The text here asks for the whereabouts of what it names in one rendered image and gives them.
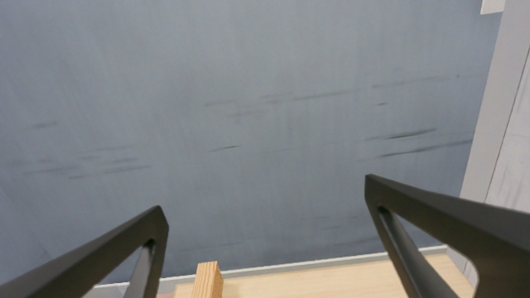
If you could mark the grey panel wall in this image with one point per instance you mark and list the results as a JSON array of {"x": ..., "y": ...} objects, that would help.
[{"x": 498, "y": 169}]

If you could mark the light brown wooden block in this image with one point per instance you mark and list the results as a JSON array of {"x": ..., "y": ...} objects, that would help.
[{"x": 208, "y": 281}]

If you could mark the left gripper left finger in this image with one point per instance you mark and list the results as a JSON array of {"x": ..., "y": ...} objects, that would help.
[{"x": 77, "y": 272}]

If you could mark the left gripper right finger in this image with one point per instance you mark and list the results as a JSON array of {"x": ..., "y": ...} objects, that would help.
[{"x": 494, "y": 239}]

